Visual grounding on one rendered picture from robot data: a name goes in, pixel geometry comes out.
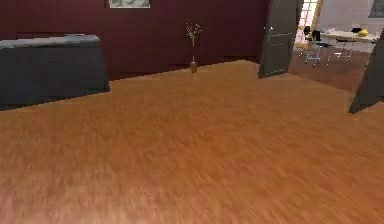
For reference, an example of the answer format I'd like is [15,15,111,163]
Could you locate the dark grey chest of drawers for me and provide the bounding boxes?
[0,33,111,111]

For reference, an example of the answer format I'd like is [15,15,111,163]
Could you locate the white dining table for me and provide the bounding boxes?
[319,29,379,44]

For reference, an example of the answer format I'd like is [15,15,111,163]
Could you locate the brown vase with twigs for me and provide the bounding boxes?
[185,21,203,74]

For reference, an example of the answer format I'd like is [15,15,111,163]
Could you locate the dark grey room door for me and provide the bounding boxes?
[257,0,305,80]

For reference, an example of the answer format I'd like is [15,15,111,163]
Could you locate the bright paned window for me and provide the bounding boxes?
[294,0,324,46]

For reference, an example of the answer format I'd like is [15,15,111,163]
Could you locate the dark grey slanted panel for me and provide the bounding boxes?
[348,29,384,115]

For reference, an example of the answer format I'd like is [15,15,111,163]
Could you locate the grey framed wall picture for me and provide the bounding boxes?
[108,0,151,9]

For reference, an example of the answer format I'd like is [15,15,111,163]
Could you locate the black metal frame chair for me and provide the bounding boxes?
[302,29,334,68]
[328,37,358,63]

